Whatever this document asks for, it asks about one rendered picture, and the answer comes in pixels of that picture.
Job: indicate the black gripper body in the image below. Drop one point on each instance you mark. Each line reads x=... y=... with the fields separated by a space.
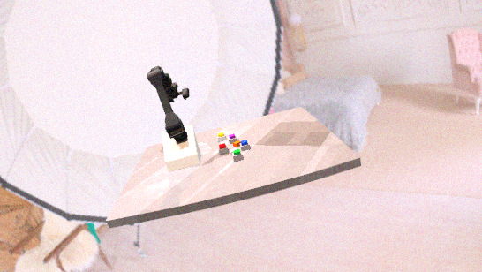
x=184 y=92

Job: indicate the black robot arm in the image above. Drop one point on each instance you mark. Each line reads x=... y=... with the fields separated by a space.
x=163 y=85

